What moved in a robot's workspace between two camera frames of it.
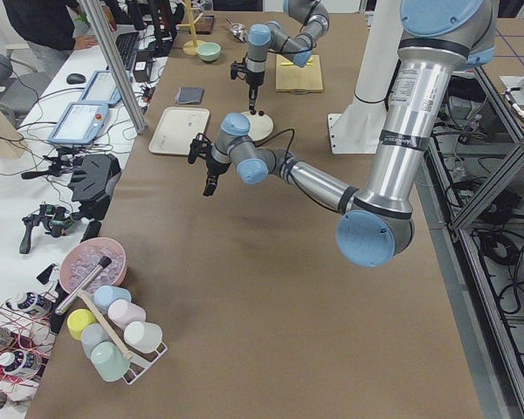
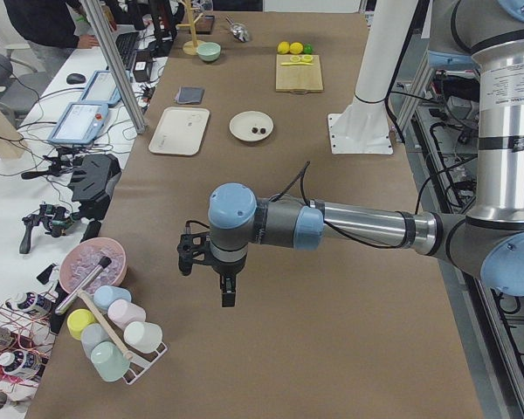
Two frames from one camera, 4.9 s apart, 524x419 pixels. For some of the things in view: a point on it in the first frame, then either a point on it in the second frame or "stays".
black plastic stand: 93,182 stays
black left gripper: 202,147 → 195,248
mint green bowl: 209,51 stays
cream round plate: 260,126 stays
